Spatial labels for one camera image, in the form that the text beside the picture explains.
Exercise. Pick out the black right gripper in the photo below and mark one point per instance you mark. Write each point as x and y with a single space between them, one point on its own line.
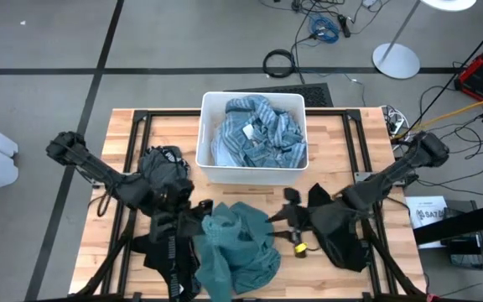
304 220

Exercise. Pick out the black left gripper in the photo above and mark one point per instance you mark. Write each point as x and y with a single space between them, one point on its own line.
174 218

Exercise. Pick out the green dotted shirt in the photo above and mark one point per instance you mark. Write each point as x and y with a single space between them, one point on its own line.
237 247

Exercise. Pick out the dark grey garment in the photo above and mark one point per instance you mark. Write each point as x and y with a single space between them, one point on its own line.
162 168

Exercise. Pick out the plain black garment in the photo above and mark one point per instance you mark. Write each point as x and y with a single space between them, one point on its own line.
342 243

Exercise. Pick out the white perforated plastic basket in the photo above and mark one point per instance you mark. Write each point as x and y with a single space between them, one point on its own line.
212 126

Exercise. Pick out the light blue denim garment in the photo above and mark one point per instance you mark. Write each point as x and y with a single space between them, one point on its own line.
262 142

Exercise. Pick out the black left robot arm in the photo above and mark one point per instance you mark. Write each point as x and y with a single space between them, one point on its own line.
95 172

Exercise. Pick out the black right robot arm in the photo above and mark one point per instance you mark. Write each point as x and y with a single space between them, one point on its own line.
401 168

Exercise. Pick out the yellow gripper knob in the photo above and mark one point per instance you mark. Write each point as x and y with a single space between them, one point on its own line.
300 249

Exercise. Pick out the black Puma garment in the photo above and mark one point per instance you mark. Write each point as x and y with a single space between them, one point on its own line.
170 260

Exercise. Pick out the white paper tag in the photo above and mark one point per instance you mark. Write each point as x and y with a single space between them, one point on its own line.
248 131

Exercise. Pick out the black floor vent grate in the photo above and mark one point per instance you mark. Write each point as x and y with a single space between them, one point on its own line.
319 96

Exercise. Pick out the white printed paper sheet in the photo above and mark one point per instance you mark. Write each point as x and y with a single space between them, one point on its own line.
428 214

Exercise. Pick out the white power strip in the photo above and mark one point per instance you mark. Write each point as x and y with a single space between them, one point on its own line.
396 121

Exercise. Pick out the black metal stand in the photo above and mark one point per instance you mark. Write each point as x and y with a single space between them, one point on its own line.
459 222

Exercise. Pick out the thin black pole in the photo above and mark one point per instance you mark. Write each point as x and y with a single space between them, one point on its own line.
463 63

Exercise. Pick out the red power station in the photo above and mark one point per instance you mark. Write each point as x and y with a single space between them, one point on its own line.
482 75

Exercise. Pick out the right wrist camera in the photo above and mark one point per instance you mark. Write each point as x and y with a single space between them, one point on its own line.
292 196

